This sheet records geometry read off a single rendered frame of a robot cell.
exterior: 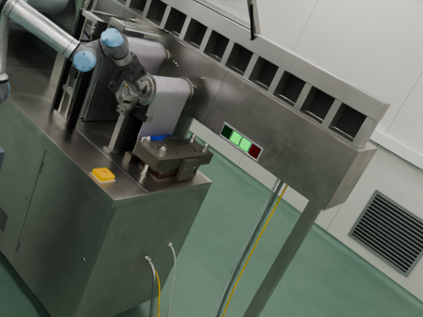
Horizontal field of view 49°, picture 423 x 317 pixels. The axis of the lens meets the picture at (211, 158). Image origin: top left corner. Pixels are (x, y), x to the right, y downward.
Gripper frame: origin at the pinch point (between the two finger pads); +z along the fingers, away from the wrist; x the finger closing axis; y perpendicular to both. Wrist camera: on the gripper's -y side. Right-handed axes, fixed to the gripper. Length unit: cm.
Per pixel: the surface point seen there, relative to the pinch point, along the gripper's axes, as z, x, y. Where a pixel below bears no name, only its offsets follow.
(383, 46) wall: 170, 0, 217
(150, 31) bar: 0.8, 24.1, 29.8
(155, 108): 9.3, -6.1, 1.8
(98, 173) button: 2.4, -16.3, -37.9
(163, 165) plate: 17.9, -25.8, -14.7
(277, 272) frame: 77, -82, -9
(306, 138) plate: 19, -67, 35
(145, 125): 13.6, -6.1, -6.3
